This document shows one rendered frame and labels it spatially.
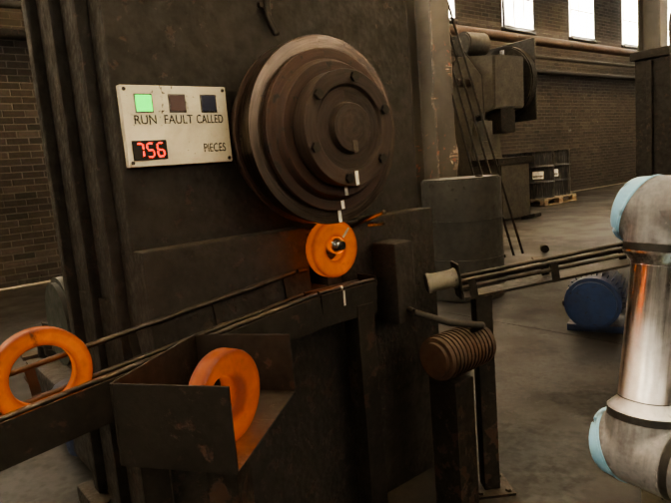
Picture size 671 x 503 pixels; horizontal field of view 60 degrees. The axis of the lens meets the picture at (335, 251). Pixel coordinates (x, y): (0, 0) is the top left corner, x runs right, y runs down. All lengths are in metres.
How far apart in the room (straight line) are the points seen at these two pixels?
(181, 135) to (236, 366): 0.65
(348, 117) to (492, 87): 7.93
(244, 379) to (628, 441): 0.65
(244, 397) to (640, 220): 0.72
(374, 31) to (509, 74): 7.75
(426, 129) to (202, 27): 4.57
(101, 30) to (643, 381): 1.28
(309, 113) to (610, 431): 0.88
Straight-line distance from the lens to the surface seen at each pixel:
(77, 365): 1.26
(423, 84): 5.98
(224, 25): 1.56
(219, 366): 0.94
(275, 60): 1.43
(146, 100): 1.40
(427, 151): 5.93
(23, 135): 7.44
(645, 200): 1.10
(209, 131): 1.46
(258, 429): 1.03
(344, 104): 1.42
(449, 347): 1.64
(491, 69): 9.33
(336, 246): 1.49
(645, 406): 1.13
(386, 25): 1.91
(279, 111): 1.38
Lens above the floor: 1.02
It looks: 8 degrees down
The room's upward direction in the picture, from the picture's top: 5 degrees counter-clockwise
